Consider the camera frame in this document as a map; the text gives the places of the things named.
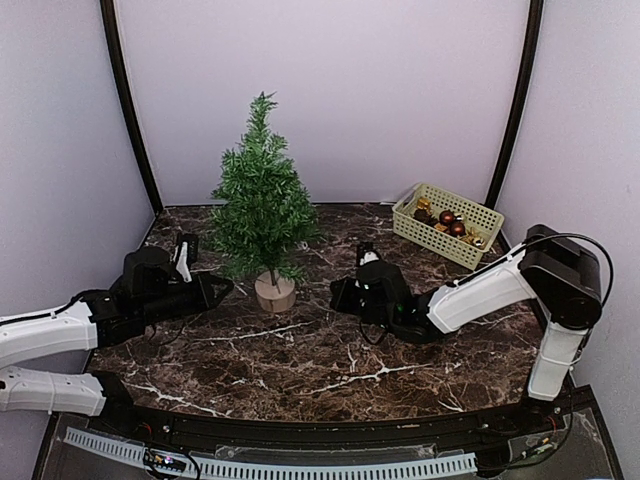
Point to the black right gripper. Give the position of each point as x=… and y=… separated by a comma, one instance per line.
x=340, y=300

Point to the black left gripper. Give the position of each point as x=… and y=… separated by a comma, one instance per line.
x=204, y=295

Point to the small green christmas tree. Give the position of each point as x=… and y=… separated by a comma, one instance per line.
x=264, y=211

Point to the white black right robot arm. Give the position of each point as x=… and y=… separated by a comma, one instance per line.
x=560, y=271

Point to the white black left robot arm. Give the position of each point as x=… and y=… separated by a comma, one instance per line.
x=155, y=286

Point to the brown pine cone ornament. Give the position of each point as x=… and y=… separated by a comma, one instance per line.
x=424, y=217

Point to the gold gift box ornament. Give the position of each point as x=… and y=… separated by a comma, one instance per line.
x=423, y=204

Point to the brown bauble upper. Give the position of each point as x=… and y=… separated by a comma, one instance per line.
x=447, y=217

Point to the brown bauble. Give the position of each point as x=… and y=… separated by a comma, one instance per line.
x=447, y=217
x=457, y=229

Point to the beige plastic basket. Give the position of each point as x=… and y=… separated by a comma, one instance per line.
x=436, y=238

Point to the brown bauble lower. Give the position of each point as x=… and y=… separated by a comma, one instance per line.
x=457, y=229

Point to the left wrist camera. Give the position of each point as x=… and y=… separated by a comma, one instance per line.
x=185, y=254

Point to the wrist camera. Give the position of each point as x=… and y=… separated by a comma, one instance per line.
x=185, y=254
x=366, y=253

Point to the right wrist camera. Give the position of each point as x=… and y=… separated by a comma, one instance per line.
x=366, y=253

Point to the grey slotted cable duct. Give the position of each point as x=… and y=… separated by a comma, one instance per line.
x=259, y=463

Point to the black front rail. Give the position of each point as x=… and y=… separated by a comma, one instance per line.
x=481, y=429

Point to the right black frame post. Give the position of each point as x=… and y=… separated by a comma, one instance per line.
x=525, y=70

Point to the black frame post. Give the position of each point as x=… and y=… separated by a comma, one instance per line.
x=525, y=70
x=119, y=71

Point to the left black frame post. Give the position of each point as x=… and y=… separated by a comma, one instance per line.
x=119, y=71

